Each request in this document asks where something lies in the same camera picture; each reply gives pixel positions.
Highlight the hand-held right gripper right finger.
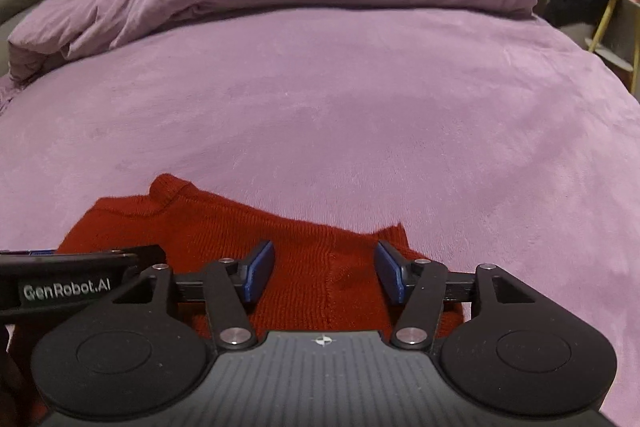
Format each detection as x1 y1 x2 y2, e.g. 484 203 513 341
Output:
374 240 532 352

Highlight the red knitted sweater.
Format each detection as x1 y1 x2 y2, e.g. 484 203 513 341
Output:
10 173 467 423

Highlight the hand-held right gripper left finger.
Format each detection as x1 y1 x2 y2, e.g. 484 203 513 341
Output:
112 240 276 352

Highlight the yellow wooden shelf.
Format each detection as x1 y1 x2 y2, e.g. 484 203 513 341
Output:
584 0 640 74

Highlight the purple fleece blanket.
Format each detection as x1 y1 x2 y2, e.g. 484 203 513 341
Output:
0 4 640 427

